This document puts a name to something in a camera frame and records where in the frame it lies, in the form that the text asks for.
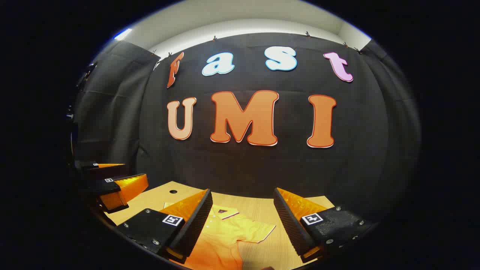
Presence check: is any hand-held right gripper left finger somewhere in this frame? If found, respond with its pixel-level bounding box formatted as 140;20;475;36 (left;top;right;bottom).
115;189;213;264

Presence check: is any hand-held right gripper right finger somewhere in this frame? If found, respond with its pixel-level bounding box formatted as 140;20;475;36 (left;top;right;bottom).
273;187;375;263

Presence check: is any orange T-shirt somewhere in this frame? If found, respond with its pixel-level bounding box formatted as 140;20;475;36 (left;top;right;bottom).
163;202;276;270

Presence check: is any black backdrop cloth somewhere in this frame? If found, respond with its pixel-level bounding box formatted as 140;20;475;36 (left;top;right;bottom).
71;32;420;225

